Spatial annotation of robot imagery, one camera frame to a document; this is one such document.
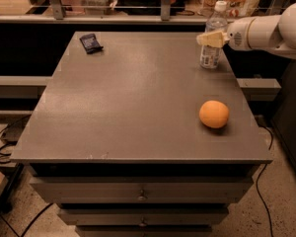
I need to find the clear plastic water bottle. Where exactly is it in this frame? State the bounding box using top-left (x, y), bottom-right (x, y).
top-left (200, 0), bottom-right (228, 69)

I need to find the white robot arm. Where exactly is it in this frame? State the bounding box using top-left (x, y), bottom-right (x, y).
top-left (196, 3), bottom-right (296, 60)

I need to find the grey drawer cabinet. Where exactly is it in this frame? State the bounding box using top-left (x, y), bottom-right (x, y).
top-left (12, 32), bottom-right (271, 237)

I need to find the black cable right floor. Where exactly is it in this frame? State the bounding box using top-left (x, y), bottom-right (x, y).
top-left (255, 123), bottom-right (275, 237)

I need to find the dark blue rxbar wrapper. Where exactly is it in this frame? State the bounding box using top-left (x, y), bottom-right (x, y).
top-left (80, 34), bottom-right (104, 54)

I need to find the orange fruit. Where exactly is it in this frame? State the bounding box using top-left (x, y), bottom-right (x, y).
top-left (199, 101), bottom-right (230, 128)

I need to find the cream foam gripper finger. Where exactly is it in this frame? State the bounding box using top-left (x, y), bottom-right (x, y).
top-left (196, 31), bottom-right (229, 48)

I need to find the drawer metal knob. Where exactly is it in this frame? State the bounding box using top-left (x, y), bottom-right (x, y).
top-left (137, 190), bottom-right (148, 201)
top-left (138, 218), bottom-right (147, 227)

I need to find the metal railing with glass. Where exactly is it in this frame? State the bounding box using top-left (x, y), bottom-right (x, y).
top-left (0, 0), bottom-right (296, 25)

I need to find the top drawer metal knob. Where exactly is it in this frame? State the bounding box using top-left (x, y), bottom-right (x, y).
top-left (137, 190), bottom-right (148, 201)

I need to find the black bag behind glass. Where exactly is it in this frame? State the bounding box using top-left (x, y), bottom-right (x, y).
top-left (114, 0), bottom-right (161, 16)

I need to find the black cables left floor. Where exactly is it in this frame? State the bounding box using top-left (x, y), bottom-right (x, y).
top-left (0, 115), bottom-right (32, 166)

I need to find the grey side shelf ledge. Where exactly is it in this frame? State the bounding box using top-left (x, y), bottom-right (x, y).
top-left (0, 76), bottom-right (50, 99)

